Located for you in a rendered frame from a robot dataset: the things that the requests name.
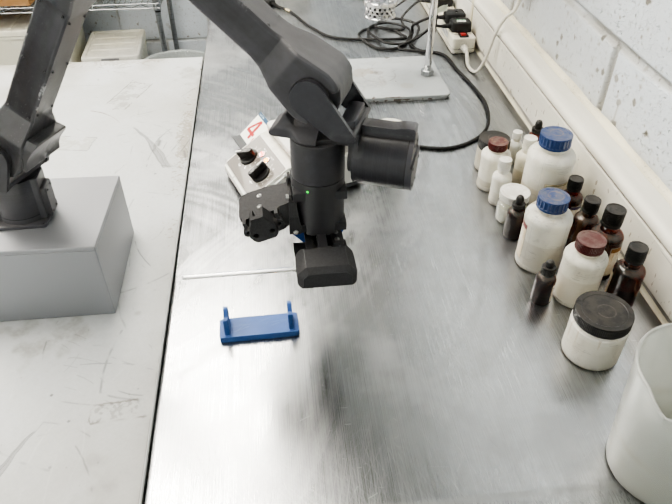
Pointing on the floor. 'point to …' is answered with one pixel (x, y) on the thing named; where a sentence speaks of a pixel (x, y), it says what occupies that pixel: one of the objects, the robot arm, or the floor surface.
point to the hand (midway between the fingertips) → (318, 258)
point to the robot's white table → (122, 101)
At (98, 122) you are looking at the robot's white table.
